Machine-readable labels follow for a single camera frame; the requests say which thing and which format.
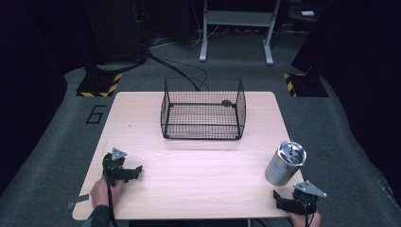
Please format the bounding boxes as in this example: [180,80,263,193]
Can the person's right hand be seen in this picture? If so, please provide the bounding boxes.
[287,210,323,227]

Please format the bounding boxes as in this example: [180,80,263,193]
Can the striped black stand base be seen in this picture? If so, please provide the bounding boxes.
[282,72,329,98]
[75,64,124,98]

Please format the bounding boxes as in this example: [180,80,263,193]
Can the black cabinet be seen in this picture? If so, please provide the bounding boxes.
[80,0,148,65]

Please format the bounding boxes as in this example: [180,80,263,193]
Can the black wire basket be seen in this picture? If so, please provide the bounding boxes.
[160,77,248,141]

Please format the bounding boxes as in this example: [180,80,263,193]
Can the steel cup with straw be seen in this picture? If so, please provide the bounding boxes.
[264,133,307,187]

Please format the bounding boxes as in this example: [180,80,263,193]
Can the person's left hand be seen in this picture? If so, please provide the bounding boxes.
[89,175,125,209]

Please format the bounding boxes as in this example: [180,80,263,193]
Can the white floor cables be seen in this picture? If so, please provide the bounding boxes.
[148,0,228,51]

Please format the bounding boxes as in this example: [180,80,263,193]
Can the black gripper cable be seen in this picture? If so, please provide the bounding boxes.
[296,193,317,227]
[102,153,120,227]

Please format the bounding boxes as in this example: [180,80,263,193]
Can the black floor cable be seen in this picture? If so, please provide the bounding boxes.
[147,50,210,93]

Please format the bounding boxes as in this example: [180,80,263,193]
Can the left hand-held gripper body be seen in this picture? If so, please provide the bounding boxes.
[101,147,136,187]

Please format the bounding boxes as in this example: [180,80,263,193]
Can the white metal stand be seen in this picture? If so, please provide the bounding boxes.
[199,0,282,66]

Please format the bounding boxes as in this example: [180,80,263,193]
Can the grey tape strip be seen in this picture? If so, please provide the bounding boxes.
[65,193,91,211]

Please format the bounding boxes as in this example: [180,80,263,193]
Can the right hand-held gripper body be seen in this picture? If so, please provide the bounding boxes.
[283,180,328,217]

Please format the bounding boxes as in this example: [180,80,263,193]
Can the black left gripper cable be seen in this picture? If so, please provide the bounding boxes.
[102,153,120,227]

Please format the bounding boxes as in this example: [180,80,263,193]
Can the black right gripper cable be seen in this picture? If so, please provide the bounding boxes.
[296,193,317,227]

